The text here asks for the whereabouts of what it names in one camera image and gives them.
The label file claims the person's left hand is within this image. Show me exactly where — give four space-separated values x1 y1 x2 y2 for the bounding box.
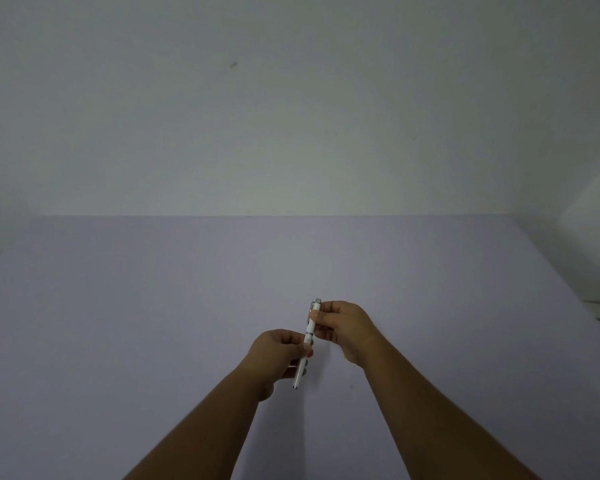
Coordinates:
242 329 314 402

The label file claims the person's right hand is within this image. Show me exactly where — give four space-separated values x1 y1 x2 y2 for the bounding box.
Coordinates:
312 301 384 367

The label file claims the white and silver pen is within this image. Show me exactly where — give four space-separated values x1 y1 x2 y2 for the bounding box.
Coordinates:
292 298 323 390

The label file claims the person's left forearm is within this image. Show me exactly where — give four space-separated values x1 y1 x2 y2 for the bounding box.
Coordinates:
124 366 262 480

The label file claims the person's right forearm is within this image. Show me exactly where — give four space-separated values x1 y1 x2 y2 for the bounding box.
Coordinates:
357 335 542 480

